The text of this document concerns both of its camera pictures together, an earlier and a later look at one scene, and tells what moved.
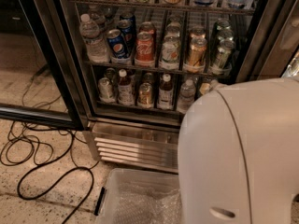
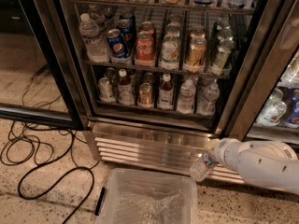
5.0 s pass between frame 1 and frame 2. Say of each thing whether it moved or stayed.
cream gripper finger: moved
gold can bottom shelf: stayed
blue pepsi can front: stayed
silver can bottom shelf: stayed
